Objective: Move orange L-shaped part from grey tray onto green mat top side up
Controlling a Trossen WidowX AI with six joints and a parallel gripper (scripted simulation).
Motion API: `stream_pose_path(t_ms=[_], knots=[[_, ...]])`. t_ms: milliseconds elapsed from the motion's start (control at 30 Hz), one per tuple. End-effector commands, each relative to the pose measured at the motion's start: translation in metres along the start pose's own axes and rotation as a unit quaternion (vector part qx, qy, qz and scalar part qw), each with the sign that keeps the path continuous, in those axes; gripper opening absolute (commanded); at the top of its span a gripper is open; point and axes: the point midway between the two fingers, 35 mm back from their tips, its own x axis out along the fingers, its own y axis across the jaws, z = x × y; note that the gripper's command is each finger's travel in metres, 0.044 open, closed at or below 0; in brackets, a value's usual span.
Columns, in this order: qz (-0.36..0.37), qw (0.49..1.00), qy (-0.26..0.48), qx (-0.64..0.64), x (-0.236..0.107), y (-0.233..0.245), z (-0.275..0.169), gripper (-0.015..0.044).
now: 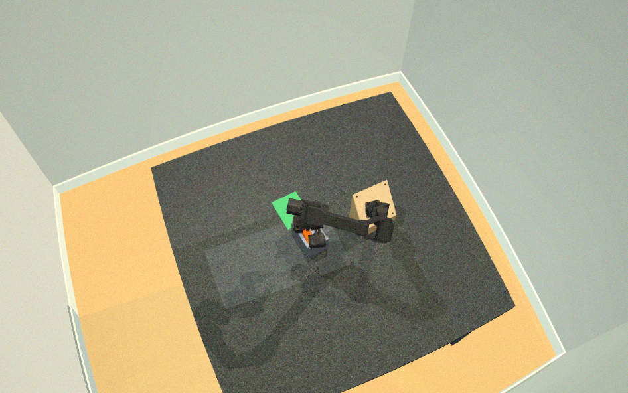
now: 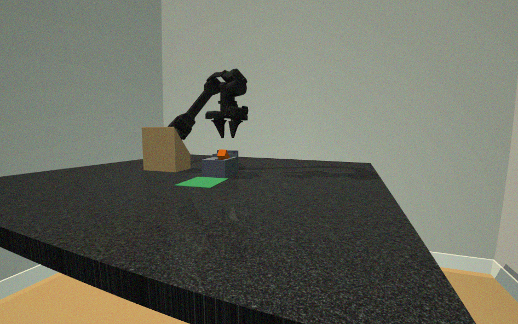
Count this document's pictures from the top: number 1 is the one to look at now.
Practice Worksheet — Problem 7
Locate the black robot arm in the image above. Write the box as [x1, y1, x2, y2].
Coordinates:
[286, 198, 394, 243]

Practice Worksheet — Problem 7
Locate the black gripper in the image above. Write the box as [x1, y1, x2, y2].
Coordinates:
[308, 225, 326, 248]

